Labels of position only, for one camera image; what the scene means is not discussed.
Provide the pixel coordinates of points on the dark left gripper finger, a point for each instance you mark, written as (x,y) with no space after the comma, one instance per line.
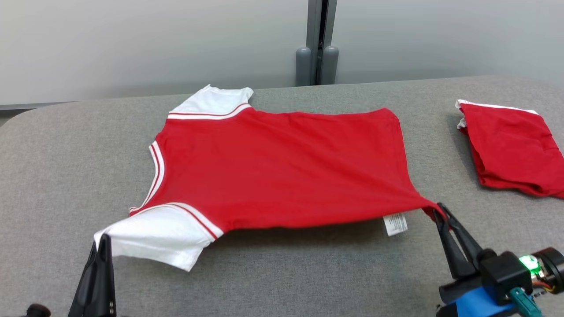
(109,281)
(88,290)

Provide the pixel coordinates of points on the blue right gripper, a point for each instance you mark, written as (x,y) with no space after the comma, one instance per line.
(476,301)

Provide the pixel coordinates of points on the red shorts with white stripe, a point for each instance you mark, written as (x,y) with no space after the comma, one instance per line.
(515,145)

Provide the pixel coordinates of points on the red white basketball jersey tee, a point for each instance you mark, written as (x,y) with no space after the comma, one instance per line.
(282,167)

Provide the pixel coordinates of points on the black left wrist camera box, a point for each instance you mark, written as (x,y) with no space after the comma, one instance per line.
(38,311)

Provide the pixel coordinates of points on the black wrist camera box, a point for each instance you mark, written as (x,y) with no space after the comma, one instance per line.
(38,311)
(504,275)

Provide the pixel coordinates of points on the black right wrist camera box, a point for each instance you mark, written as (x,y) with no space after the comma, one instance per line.
(504,275)

